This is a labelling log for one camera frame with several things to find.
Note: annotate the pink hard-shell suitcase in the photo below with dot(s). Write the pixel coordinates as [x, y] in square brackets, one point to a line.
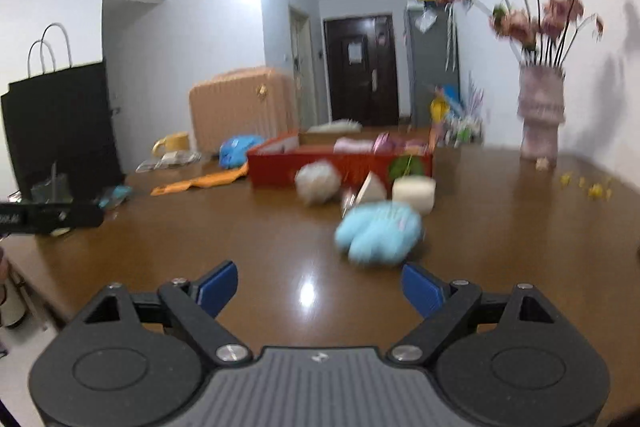
[235, 107]

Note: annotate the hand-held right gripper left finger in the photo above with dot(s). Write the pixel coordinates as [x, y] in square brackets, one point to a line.
[220, 288]

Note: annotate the black paper bag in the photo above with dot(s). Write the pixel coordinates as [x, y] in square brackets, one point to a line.
[60, 127]

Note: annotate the white paper notice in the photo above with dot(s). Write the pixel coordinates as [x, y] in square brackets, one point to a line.
[355, 52]

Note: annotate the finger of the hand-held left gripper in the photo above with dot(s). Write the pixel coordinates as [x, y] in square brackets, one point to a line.
[65, 216]

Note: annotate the beige fluffy ball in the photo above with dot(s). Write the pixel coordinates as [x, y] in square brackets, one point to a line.
[317, 182]

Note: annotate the pink striped cloth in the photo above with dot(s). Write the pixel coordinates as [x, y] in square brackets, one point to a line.
[385, 143]

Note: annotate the clear plastic packets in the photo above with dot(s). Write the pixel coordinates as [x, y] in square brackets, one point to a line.
[167, 161]

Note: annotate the white interior door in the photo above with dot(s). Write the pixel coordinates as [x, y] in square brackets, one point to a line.
[302, 67]

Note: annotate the orange cardboard box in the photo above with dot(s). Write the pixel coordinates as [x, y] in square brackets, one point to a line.
[280, 167]

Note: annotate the pastel wall streamers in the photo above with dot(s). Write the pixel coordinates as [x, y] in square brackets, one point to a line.
[475, 97]

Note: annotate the yellow mug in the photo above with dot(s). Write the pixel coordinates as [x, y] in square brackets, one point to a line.
[175, 143]

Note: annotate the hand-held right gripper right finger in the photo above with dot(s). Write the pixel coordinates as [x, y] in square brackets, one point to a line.
[422, 289]

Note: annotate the blue plastic packet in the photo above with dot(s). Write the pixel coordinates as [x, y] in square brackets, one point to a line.
[240, 152]

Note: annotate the dark brown entrance door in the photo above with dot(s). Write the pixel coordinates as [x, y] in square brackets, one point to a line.
[360, 82]

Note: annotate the white wedge-shaped sponge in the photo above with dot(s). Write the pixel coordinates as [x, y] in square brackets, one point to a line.
[372, 189]

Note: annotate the teal small packet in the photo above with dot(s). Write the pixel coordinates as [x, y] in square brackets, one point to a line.
[117, 194]

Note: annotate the clear hanging plastic bag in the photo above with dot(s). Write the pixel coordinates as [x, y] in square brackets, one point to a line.
[425, 21]

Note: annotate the cluttered metal rack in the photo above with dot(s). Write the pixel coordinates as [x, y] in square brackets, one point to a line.
[462, 127]

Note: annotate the grey tall cabinet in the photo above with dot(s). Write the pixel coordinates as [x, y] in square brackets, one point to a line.
[430, 57]

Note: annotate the pink fluffy socks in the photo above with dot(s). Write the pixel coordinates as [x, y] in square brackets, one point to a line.
[352, 144]

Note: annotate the yellow bag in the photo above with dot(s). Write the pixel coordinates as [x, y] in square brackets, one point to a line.
[438, 111]

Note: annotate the orange fabric strip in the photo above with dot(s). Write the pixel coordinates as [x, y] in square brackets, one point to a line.
[200, 182]

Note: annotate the scattered yellow petals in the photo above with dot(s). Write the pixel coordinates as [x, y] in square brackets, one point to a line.
[595, 191]

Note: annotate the green leaf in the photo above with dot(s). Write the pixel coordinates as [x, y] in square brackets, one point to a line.
[406, 167]

